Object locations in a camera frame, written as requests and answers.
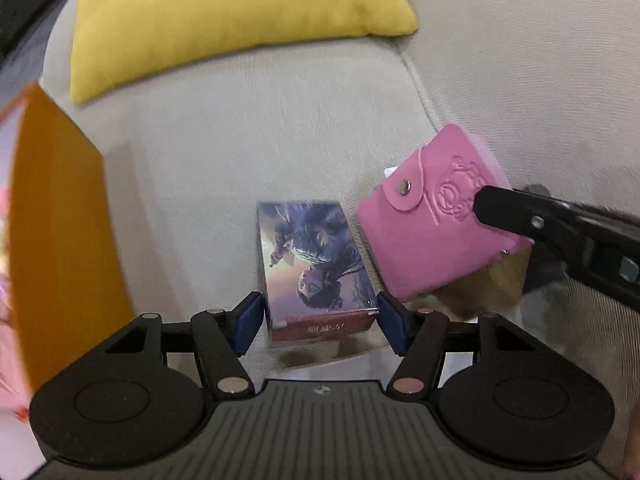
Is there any beige fabric sofa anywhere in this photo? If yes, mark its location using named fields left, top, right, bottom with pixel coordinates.
left=40, top=0, right=640, bottom=480

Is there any picture printed card box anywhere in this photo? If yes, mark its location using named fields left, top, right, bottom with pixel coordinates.
left=256, top=200, right=380, bottom=343

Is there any yellow pillow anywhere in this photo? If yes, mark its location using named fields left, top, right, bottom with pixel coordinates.
left=69, top=0, right=420, bottom=106

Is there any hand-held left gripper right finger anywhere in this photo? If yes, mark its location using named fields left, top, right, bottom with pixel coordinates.
left=376, top=291, right=548, bottom=401

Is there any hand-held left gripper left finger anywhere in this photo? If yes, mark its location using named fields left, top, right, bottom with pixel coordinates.
left=92, top=290, right=266, bottom=401

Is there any gold cardboard box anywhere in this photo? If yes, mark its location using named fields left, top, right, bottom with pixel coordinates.
left=435, top=252, right=533, bottom=321

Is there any pink snap wallet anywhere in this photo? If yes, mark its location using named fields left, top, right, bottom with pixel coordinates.
left=356, top=123, right=533, bottom=301

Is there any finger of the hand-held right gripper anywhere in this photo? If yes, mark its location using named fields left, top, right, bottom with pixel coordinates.
left=472, top=185, right=591, bottom=257

